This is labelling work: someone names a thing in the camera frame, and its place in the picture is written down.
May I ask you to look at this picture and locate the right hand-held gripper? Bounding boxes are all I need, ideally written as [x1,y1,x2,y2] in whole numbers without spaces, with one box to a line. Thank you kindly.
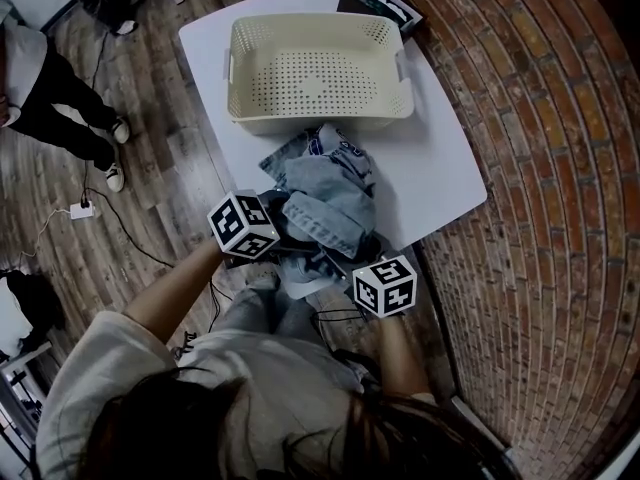
[352,252,419,318]

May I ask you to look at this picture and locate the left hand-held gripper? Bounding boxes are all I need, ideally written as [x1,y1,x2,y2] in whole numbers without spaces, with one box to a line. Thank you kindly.
[207,189,321,269]

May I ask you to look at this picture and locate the blue denim garment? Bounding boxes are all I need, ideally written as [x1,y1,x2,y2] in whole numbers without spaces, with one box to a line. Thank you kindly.
[258,122,387,300]

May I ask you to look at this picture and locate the cream perforated plastic basket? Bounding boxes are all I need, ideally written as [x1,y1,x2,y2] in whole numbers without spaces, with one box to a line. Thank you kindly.
[223,12,416,136]

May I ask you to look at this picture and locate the person's left forearm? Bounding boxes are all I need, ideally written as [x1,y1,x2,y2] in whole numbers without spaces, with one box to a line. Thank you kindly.
[122,240,227,350]

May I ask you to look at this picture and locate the person's right forearm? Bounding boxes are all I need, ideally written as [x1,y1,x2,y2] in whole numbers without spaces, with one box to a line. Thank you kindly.
[372,312,432,398]

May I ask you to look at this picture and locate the black tissue box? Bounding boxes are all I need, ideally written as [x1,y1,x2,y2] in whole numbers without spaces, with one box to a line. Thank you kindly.
[337,0,426,38]

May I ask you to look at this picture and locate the person's grey jeans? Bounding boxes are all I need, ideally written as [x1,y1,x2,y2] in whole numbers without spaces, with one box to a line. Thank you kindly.
[212,277,324,347]

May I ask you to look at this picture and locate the person's white shirt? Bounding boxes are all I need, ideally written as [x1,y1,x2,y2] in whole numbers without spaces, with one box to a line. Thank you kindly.
[34,310,441,480]

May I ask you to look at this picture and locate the black bag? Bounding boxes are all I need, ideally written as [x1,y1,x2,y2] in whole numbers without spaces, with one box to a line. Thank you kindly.
[4,270,67,342]

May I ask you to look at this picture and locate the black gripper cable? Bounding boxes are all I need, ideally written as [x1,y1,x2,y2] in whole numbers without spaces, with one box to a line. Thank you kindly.
[309,307,374,362]

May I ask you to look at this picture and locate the black floor cable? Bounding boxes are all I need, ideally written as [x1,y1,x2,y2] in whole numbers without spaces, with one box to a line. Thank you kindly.
[85,187,175,269]

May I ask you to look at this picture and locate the white thin cable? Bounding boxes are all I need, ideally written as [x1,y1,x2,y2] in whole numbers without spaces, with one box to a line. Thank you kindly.
[19,209,73,259]

